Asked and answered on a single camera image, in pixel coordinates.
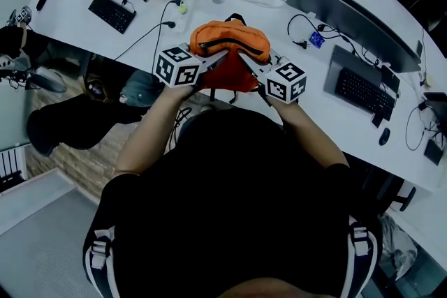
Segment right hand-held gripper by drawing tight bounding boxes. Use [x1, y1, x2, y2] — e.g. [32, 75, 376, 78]
[239, 50, 308, 105]

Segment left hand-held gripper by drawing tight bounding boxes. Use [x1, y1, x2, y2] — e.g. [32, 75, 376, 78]
[152, 42, 230, 89]

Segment orange fabric bag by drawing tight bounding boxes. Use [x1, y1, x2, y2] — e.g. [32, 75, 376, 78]
[189, 13, 272, 106]

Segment person's right forearm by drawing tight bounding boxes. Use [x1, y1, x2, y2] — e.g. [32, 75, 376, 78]
[274, 98, 350, 171]

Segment person's left forearm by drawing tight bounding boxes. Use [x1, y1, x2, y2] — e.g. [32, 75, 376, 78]
[114, 83, 196, 179]

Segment white power strip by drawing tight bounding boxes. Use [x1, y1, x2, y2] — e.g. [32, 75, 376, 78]
[167, 0, 196, 33]

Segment blue packet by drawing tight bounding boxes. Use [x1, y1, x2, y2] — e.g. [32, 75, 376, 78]
[308, 31, 326, 49]

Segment white table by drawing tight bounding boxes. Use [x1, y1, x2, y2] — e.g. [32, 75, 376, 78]
[27, 0, 447, 193]

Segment grey closed laptop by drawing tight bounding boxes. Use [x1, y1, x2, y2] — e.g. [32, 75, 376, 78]
[323, 44, 384, 96]

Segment curved dark monitor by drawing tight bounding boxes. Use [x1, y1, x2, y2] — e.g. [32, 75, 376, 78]
[285, 0, 423, 74]

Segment black keyboard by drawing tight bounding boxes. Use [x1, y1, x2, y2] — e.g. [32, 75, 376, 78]
[334, 66, 397, 122]
[87, 0, 138, 35]

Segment black rectangular box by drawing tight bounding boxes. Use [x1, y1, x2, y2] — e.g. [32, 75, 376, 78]
[380, 64, 401, 94]

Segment person's black t-shirt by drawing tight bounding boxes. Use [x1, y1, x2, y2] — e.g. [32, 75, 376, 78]
[82, 107, 384, 298]

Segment black flat drive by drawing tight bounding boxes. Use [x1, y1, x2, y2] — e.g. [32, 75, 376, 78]
[423, 139, 445, 166]

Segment person's head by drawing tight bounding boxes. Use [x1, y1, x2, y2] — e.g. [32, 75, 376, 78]
[216, 276, 338, 298]

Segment white slatted rack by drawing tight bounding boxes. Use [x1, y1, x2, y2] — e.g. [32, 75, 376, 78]
[0, 145, 28, 193]

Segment crumpled clear plastic bag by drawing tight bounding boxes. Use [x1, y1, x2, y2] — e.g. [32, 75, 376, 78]
[378, 215, 419, 277]

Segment black cable with plug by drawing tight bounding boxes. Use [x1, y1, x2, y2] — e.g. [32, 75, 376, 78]
[286, 13, 354, 50]

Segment black power cable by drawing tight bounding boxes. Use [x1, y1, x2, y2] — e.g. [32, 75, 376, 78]
[114, 20, 177, 61]
[153, 0, 184, 59]

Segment tangled black cables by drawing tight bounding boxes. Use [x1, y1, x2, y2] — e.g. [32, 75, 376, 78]
[404, 103, 447, 151]

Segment white harness strap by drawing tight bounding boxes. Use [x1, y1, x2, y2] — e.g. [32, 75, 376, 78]
[83, 225, 117, 298]
[343, 218, 381, 298]

